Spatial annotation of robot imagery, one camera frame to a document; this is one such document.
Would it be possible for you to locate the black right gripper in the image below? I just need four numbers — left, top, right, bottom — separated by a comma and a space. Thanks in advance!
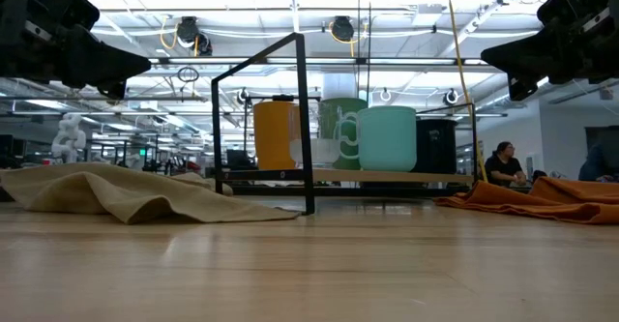
481, 0, 619, 102

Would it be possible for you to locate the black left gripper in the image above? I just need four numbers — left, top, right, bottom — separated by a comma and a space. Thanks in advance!
0, 0, 152, 100

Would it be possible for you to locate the dark navy mug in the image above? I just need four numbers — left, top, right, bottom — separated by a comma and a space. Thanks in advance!
414, 118, 458, 174

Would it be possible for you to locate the turquoise mug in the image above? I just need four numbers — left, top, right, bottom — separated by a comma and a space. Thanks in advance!
335, 104, 418, 172

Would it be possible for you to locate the orange plastic cup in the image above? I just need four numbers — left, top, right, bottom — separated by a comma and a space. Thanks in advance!
252, 100, 302, 171

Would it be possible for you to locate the green ribbed plastic cup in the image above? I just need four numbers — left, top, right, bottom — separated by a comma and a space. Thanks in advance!
317, 97, 368, 171

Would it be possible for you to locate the clear glass mug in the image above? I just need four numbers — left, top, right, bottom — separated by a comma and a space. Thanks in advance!
288, 103, 342, 169

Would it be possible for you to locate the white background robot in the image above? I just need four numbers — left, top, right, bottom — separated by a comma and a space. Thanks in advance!
51, 112, 87, 164

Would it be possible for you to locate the person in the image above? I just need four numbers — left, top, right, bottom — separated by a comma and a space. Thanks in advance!
485, 141, 528, 188
578, 142, 619, 183

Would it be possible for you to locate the beige cloth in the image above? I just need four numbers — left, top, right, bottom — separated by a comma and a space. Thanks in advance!
0, 161, 301, 225

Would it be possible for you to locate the orange cloth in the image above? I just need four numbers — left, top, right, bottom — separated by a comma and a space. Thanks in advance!
434, 175, 619, 225

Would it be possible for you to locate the black background stand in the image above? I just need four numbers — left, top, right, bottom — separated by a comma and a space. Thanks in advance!
235, 87, 320, 150

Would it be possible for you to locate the white pillar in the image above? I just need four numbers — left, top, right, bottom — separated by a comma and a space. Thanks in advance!
322, 73, 358, 101

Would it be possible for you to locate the hanging black cable ring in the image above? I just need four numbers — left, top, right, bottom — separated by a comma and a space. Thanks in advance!
176, 66, 200, 83

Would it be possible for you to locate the black ceiling cable reel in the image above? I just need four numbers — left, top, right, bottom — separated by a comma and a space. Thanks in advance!
175, 15, 214, 56
330, 15, 357, 43

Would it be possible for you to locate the yellow cable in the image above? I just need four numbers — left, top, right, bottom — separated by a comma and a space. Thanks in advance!
443, 0, 488, 183

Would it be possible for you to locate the wooden shelf with black frame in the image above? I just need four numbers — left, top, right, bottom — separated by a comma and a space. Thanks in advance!
211, 32, 481, 216

